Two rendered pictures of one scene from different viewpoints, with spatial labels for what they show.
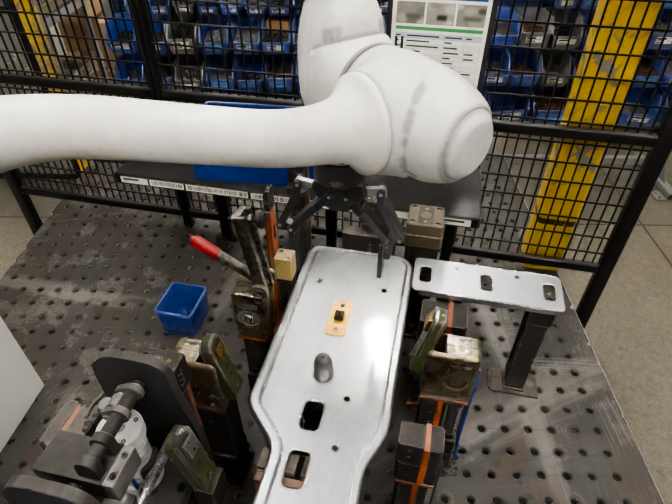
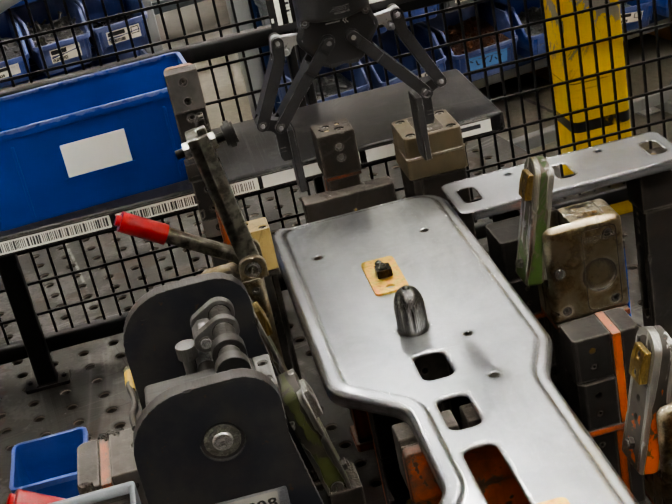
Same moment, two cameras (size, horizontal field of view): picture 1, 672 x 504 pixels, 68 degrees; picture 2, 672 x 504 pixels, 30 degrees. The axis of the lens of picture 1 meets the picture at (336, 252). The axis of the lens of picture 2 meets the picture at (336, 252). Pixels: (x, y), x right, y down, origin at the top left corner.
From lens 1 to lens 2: 0.69 m
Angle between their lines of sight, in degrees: 22
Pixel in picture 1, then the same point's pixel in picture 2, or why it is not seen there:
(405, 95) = not seen: outside the picture
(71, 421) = (107, 455)
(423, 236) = (436, 152)
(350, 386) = (462, 322)
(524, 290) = (618, 158)
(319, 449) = (474, 384)
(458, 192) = (446, 99)
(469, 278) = not seen: hidden behind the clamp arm
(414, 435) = (587, 328)
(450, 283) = (512, 189)
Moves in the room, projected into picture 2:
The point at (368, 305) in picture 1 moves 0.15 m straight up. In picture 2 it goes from (415, 250) to (393, 129)
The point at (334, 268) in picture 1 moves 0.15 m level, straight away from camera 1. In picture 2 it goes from (329, 239) to (283, 202)
